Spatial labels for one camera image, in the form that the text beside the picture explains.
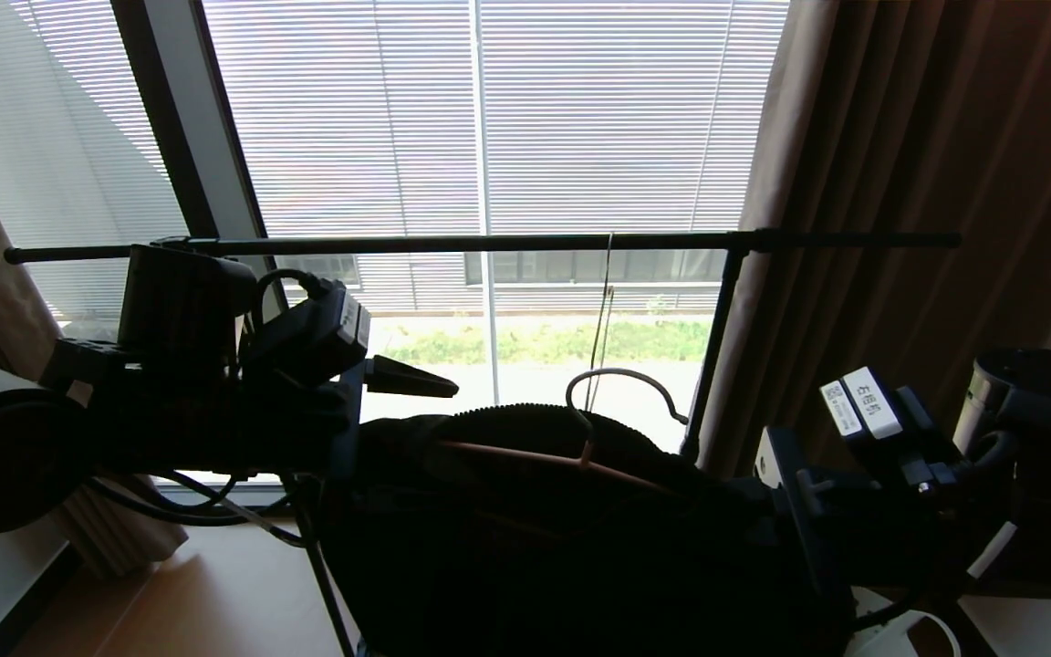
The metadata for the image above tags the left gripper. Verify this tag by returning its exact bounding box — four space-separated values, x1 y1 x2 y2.
243 354 461 485

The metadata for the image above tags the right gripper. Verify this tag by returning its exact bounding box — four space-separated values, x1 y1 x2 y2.
754 425 975 609

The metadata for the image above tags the black ribbed garment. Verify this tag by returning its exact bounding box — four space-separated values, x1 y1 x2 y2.
320 403 855 657

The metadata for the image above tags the white laundry basket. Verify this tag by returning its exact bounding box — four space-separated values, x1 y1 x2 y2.
845 607 962 657

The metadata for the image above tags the black clothes rack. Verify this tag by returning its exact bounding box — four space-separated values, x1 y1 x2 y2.
4 228 963 657

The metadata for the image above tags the window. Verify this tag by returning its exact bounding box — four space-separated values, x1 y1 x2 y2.
0 0 793 508

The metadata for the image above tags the brown curtain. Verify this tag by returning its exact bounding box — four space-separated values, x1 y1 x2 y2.
697 0 1051 477

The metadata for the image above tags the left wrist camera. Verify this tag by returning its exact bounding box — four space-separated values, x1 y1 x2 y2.
243 267 373 386

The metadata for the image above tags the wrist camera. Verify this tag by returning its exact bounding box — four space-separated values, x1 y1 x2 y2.
819 365 966 498
243 267 373 386

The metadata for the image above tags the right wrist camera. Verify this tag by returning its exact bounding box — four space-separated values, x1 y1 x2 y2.
819 365 966 498

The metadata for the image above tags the black cable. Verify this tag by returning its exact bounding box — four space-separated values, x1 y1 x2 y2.
89 469 309 550

